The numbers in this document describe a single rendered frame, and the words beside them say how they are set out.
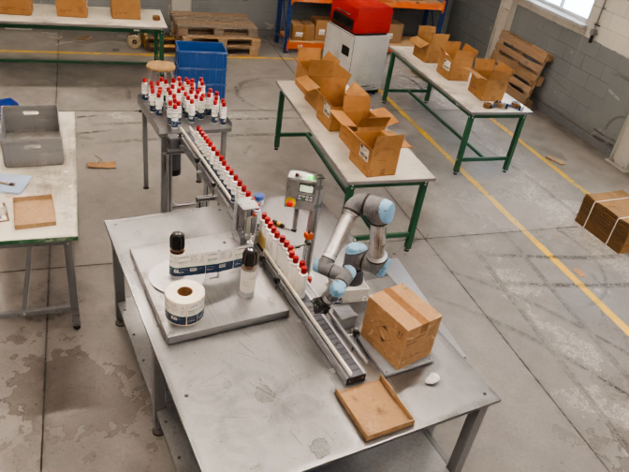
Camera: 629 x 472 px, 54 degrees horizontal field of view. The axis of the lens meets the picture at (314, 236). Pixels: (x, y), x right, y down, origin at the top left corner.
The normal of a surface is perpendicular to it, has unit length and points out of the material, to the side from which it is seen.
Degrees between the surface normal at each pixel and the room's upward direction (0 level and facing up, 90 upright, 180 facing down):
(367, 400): 0
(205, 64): 90
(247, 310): 0
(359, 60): 90
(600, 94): 90
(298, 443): 0
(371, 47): 90
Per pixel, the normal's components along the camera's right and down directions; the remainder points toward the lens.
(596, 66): -0.94, 0.07
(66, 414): 0.13, -0.83
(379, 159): 0.41, 0.55
